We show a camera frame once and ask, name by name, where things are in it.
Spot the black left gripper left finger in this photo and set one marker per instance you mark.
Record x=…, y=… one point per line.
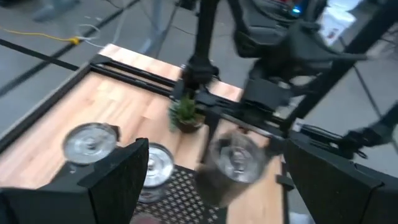
x=121, y=186

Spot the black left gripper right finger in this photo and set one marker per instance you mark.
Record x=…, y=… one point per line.
x=323, y=193

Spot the silver metal candle holder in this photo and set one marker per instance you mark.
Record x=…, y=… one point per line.
x=90, y=143
x=233, y=161
x=159, y=165

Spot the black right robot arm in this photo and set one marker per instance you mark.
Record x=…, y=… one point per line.
x=203, y=37

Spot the black perforated metal shelf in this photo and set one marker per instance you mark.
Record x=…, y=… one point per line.
x=183, y=202

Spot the potted green succulent plant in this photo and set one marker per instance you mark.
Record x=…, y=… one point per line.
x=186, y=113

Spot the black rig strut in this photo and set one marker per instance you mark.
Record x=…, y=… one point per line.
x=357, y=46

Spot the grey desk leg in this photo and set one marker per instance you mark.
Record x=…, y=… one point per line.
x=157, y=28
x=56, y=11

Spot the white printed sheet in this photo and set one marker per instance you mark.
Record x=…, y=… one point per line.
x=337, y=21

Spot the black aluminium table frame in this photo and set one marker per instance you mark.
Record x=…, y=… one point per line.
x=130, y=77

